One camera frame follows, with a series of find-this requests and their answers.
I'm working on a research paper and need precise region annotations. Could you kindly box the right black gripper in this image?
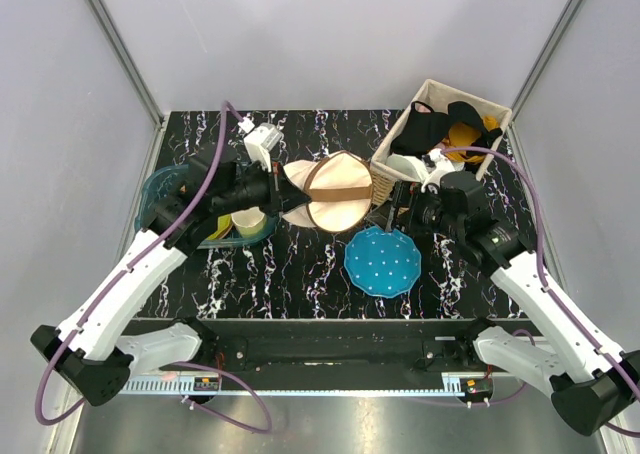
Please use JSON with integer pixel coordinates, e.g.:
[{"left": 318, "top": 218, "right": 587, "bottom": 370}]
[{"left": 366, "top": 179, "right": 464, "bottom": 241}]

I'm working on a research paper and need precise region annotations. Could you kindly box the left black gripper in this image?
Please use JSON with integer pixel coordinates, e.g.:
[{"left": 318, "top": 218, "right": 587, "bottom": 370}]
[{"left": 215, "top": 156, "right": 312, "bottom": 218}]

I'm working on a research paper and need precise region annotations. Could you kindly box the cream round laundry bag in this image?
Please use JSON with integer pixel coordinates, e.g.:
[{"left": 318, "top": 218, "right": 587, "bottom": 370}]
[{"left": 282, "top": 151, "right": 373, "bottom": 233}]

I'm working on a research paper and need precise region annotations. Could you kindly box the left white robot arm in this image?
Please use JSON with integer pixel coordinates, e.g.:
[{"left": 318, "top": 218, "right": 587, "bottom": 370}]
[{"left": 31, "top": 153, "right": 311, "bottom": 407}]

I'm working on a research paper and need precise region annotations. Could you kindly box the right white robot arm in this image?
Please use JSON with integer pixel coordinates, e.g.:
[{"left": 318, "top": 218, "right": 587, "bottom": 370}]
[{"left": 387, "top": 172, "right": 639, "bottom": 436}]

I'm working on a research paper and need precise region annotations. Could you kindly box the blue polka dot plate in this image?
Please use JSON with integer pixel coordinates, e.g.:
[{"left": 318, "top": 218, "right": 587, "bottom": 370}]
[{"left": 344, "top": 226, "right": 421, "bottom": 299}]

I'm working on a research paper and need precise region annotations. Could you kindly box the cream ceramic cup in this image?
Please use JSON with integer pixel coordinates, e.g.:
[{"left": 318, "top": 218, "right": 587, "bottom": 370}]
[{"left": 231, "top": 207, "right": 267, "bottom": 238}]

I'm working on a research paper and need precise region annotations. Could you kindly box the white garment in basket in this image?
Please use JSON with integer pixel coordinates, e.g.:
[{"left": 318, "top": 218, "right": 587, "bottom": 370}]
[{"left": 386, "top": 154, "right": 430, "bottom": 182}]

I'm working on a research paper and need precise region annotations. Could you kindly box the yellow-green plate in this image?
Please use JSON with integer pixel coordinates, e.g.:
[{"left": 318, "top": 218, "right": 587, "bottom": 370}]
[{"left": 207, "top": 214, "right": 233, "bottom": 241}]

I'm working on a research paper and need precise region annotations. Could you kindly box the black garment in basket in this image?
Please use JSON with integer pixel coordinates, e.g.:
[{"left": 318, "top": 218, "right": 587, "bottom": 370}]
[{"left": 390, "top": 101, "right": 484, "bottom": 158}]

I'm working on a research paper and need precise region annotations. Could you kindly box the mustard yellow garment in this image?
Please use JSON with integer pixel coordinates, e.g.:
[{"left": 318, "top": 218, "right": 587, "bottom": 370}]
[{"left": 443, "top": 116, "right": 502, "bottom": 165}]

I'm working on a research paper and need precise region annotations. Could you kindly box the teal plastic tub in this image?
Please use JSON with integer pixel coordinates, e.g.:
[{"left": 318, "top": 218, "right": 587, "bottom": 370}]
[{"left": 134, "top": 165, "right": 278, "bottom": 249}]

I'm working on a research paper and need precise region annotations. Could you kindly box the wicker basket with liner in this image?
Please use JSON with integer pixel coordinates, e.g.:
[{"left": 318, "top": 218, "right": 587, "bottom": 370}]
[{"left": 370, "top": 79, "right": 512, "bottom": 206}]

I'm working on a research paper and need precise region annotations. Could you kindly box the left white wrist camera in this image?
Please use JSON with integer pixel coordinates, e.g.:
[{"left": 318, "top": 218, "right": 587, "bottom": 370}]
[{"left": 243, "top": 123, "right": 284, "bottom": 172}]

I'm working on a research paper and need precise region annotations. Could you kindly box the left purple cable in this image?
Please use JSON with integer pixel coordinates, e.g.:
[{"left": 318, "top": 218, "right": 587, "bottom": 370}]
[{"left": 32, "top": 99, "right": 274, "bottom": 435}]

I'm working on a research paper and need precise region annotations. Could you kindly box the purple cable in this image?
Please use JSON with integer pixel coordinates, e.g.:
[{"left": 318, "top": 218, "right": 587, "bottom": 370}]
[
  {"left": 414, "top": 146, "right": 640, "bottom": 438},
  {"left": 32, "top": 99, "right": 274, "bottom": 435}
]

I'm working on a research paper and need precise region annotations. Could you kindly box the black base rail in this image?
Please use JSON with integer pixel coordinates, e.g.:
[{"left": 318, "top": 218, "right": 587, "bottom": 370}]
[{"left": 119, "top": 317, "right": 546, "bottom": 386}]

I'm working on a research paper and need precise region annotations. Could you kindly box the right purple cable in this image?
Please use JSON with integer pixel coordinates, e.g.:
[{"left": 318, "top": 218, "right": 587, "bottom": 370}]
[{"left": 414, "top": 146, "right": 640, "bottom": 438}]

